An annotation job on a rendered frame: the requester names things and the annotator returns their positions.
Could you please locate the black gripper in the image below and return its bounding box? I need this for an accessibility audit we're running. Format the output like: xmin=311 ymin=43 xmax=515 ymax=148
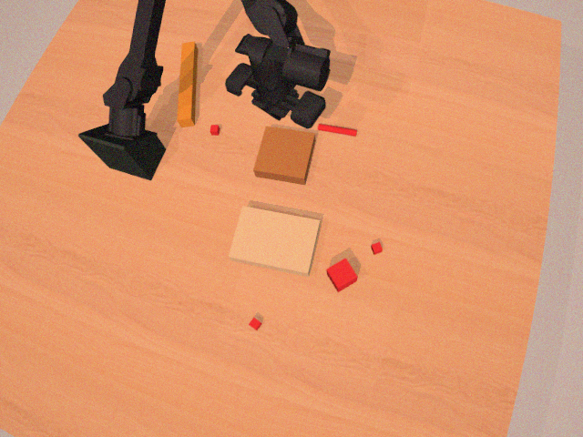
xmin=225 ymin=63 xmax=326 ymax=129

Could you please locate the tan flat board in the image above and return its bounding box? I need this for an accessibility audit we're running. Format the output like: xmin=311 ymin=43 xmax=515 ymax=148
xmin=229 ymin=206 xmax=321 ymax=278

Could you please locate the red cylinder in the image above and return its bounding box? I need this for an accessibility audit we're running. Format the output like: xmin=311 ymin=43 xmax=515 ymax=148
xmin=318 ymin=124 xmax=357 ymax=136

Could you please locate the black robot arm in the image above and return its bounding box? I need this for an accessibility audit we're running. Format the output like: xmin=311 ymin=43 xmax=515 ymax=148
xmin=103 ymin=0 xmax=331 ymax=140

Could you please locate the orange long rectangular bar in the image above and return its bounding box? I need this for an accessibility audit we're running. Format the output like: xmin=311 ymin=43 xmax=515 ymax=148
xmin=177 ymin=42 xmax=199 ymax=127

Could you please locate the brown block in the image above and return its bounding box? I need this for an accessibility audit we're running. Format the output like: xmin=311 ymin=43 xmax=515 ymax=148
xmin=253 ymin=126 xmax=316 ymax=185

